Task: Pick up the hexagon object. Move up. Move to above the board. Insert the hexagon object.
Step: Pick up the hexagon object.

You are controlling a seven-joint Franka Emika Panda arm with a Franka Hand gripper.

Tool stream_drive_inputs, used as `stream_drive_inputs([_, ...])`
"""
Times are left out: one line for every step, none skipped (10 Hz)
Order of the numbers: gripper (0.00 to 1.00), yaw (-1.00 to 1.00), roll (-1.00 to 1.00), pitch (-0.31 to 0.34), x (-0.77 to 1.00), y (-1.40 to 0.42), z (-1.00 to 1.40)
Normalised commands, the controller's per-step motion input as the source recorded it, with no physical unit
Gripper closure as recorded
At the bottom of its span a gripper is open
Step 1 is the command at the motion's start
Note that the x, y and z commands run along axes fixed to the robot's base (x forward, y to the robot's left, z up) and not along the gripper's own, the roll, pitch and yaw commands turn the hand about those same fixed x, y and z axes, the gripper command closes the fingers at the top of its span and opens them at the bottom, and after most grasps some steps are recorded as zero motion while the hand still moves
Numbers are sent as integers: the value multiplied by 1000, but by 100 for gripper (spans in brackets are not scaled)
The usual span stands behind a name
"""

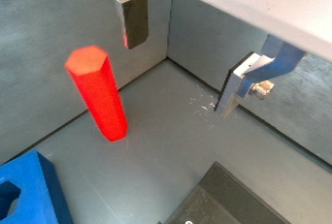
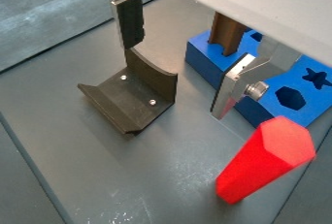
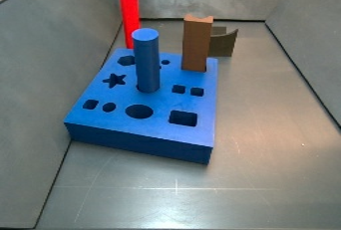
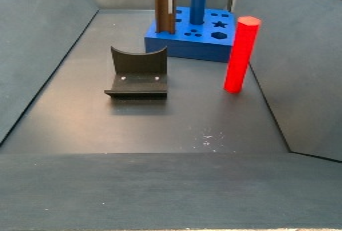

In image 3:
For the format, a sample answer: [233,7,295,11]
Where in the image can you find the blue cylinder peg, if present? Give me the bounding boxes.
[133,28,161,93]

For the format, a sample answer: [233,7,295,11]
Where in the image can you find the dark grey curved bracket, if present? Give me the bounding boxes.
[209,27,239,57]

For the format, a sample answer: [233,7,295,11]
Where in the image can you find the blue foam shape board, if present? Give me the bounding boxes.
[65,49,218,164]

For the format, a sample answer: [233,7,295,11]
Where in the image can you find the red hexagon peg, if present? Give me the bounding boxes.
[121,0,141,49]

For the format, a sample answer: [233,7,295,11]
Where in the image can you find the brown notched block peg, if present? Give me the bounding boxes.
[181,14,213,73]

